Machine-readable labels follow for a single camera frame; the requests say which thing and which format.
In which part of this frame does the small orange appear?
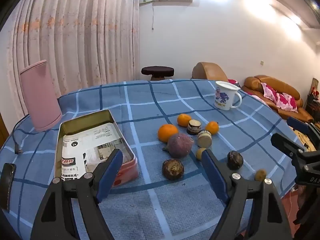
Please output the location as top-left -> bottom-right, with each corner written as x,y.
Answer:
205,121 -> 220,135
177,114 -> 192,127

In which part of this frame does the dark brown round fruit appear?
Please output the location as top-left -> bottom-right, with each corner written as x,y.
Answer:
227,150 -> 244,170

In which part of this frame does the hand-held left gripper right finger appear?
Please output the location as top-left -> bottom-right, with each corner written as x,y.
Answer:
201,149 -> 293,240

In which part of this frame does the blue plaid tablecloth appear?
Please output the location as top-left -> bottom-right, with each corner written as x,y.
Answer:
0,79 -> 304,240

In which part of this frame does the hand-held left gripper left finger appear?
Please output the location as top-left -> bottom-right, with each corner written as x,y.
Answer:
30,149 -> 123,240

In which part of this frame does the pink floral curtain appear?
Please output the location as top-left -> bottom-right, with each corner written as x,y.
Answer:
5,0 -> 141,117

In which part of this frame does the white printed mug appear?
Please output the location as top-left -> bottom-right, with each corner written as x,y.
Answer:
214,81 -> 242,111

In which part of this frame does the printed paper sheet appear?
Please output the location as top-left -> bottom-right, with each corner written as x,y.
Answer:
61,124 -> 130,180

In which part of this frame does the brown leather armchair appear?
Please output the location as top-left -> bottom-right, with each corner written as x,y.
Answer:
192,62 -> 229,82

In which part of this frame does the pink electric kettle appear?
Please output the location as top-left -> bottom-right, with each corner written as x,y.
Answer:
19,59 -> 62,132

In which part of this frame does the dark round stool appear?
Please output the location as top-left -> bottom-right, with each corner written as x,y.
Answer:
141,66 -> 175,81

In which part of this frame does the metal tin box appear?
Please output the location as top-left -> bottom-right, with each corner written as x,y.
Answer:
54,109 -> 138,188

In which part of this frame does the cut taro piece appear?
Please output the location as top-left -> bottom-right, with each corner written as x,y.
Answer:
197,130 -> 213,148
187,119 -> 202,135

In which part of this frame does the purple round fruit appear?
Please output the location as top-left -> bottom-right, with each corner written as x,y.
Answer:
163,133 -> 194,159

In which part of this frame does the black flat object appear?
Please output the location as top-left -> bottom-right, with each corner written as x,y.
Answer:
0,163 -> 17,212

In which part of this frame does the black power cable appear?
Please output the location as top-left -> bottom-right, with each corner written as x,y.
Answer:
11,114 -> 32,155

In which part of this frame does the brown leather sofa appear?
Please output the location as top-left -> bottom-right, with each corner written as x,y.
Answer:
241,75 -> 315,123

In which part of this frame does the brown round taro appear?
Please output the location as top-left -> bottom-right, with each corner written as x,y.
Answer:
162,159 -> 184,180

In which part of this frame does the large orange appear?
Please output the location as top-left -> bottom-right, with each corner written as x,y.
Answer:
158,124 -> 179,143

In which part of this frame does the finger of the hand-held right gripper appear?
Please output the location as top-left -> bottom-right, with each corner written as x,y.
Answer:
271,133 -> 308,165
287,117 -> 320,140

